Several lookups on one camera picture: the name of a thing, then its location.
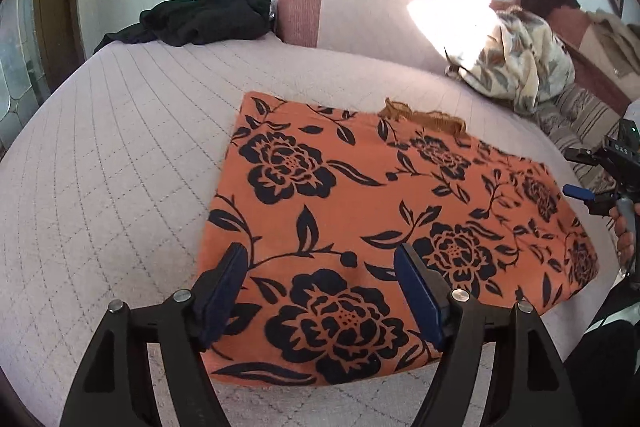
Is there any orange black floral garment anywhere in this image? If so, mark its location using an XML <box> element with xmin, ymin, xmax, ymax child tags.
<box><xmin>198</xmin><ymin>92</ymin><xmax>599</xmax><ymax>386</ymax></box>

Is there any black crumpled garment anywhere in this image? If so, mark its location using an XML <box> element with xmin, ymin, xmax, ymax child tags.
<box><xmin>94</xmin><ymin>0</ymin><xmax>271</xmax><ymax>53</ymax></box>

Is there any striped patterned cushion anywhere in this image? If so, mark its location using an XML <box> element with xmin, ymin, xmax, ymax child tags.
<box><xmin>531</xmin><ymin>83</ymin><xmax>624</xmax><ymax>195</ymax></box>

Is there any wooden door with glass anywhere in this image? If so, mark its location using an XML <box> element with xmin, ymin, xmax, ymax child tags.
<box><xmin>1</xmin><ymin>0</ymin><xmax>86</xmax><ymax>154</ymax></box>

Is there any person's right hand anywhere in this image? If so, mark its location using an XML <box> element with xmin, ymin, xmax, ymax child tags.
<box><xmin>610</xmin><ymin>208</ymin><xmax>636</xmax><ymax>265</ymax></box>

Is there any pink bolster pillow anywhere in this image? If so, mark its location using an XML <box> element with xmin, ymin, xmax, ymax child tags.
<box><xmin>274</xmin><ymin>0</ymin><xmax>322</xmax><ymax>48</ymax></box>

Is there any cream floral blanket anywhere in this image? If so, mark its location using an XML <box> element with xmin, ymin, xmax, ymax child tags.
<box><xmin>444</xmin><ymin>6</ymin><xmax>576</xmax><ymax>116</ymax></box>

